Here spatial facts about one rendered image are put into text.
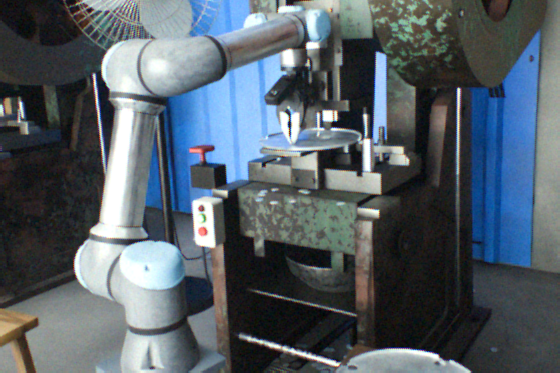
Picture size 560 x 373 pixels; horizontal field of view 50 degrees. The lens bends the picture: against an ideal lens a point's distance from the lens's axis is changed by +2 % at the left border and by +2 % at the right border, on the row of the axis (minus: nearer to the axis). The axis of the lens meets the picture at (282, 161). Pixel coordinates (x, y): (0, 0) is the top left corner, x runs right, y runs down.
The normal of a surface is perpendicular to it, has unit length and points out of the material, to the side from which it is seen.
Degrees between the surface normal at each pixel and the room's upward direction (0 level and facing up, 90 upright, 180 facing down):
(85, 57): 90
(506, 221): 90
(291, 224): 90
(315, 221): 90
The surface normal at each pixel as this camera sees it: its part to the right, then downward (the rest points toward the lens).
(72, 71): 0.81, 0.08
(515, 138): -0.55, 0.19
